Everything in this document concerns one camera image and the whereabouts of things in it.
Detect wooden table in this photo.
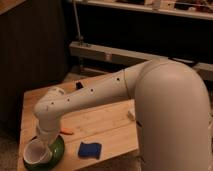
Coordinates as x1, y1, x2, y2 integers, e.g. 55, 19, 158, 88
16, 80, 141, 171

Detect grey metal rail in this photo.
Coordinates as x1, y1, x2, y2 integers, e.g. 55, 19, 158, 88
69, 41, 213, 73

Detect metal pole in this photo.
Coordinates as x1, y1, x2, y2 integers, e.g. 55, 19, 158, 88
72, 0, 83, 45

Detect blue sponge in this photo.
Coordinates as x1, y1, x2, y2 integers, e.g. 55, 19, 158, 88
78, 142, 102, 159

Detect black handle on rail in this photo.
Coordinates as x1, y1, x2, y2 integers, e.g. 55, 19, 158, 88
168, 57, 198, 67

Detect green ceramic bowl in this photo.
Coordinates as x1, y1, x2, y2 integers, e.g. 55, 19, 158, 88
23, 136, 65, 171

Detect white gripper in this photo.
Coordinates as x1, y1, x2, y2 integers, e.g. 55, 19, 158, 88
36, 124, 60, 145

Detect orange carrot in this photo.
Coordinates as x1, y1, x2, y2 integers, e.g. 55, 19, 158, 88
60, 129, 74, 135

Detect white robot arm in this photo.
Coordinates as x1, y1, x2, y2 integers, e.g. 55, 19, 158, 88
34, 59, 213, 171

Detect translucent white cup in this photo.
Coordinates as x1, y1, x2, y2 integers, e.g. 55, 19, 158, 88
23, 138, 52, 165

